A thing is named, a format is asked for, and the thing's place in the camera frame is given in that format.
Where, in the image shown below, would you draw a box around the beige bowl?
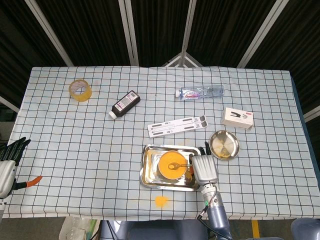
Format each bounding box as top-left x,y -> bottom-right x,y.
157,150 -> 188,180

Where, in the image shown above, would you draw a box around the checkered tablecloth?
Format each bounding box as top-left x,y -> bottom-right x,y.
1,65 -> 320,222

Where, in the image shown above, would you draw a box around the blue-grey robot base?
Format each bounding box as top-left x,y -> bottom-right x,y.
99,219 -> 210,240

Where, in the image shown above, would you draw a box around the white stapler box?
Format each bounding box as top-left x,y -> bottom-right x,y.
220,107 -> 255,130

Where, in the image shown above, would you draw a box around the orange powder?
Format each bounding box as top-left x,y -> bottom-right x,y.
153,195 -> 172,209

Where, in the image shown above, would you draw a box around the white folding laptop stand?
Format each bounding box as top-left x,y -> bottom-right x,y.
146,114 -> 209,139

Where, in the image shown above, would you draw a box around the metal spoon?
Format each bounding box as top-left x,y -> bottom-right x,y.
167,161 -> 194,171

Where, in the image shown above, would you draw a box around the brown bottle white cap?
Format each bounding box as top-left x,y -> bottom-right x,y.
108,90 -> 141,120

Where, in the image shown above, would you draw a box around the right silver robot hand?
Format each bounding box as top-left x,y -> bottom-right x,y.
190,141 -> 219,187

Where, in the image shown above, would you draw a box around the clear plastic water bottle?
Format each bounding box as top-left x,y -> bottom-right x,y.
174,85 -> 225,101

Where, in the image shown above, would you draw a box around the round steel plate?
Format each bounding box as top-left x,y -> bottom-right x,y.
208,129 -> 241,161

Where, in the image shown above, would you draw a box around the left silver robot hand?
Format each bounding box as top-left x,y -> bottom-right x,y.
0,136 -> 43,200

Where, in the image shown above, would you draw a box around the yellow tape roll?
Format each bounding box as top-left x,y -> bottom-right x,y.
68,78 -> 93,102

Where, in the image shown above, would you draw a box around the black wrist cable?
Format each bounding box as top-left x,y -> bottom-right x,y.
196,186 -> 218,240

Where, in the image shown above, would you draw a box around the black folding screen white frames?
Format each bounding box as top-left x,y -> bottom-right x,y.
0,0 -> 320,123

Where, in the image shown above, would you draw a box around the small rectangular steel tray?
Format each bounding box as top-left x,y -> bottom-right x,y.
144,148 -> 197,186

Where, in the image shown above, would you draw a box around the large rectangular steel tray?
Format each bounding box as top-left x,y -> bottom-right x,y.
138,143 -> 202,193

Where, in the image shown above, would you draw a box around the clear plastic bag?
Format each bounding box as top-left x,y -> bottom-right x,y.
58,216 -> 101,240

